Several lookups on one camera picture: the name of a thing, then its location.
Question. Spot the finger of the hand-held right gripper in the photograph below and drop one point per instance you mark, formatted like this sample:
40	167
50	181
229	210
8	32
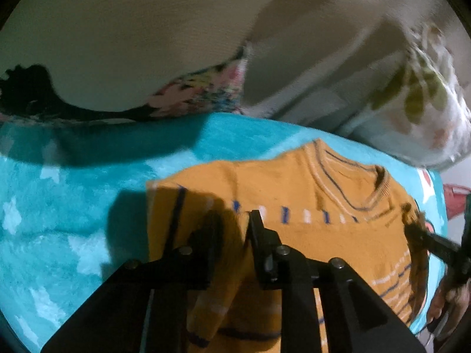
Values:
434	241

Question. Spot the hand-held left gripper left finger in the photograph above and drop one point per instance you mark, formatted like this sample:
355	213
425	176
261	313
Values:
211	250

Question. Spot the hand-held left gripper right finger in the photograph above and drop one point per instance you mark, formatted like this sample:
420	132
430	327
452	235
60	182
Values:
263	253

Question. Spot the yellow striped sweater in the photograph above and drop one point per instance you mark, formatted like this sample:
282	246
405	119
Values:
331	235

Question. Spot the person's right hand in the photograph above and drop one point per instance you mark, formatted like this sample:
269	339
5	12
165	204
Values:
441	301

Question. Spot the red and white object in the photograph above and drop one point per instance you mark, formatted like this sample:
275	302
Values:
456	193

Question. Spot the white leaf print pillow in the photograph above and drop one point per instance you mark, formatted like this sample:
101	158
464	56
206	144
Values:
423	117

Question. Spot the turquoise printed blanket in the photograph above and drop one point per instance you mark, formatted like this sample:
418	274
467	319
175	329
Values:
73	209

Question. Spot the white cloth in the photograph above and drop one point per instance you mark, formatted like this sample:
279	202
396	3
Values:
312	62

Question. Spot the floral pillow with black figure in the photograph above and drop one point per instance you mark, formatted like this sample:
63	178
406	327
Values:
128	44

